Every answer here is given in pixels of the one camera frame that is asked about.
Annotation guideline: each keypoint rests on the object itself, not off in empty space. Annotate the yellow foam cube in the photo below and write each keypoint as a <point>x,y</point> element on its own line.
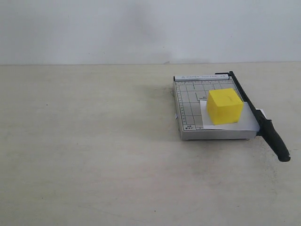
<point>224,106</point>

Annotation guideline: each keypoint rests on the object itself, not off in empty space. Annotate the white paper sheet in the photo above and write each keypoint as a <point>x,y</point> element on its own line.
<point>247,121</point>

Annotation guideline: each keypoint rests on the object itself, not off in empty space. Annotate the black cutter blade arm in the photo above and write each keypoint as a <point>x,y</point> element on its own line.
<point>267,130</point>

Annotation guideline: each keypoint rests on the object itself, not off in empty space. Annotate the grey metal paper cutter base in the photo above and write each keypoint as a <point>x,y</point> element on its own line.
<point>188,91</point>

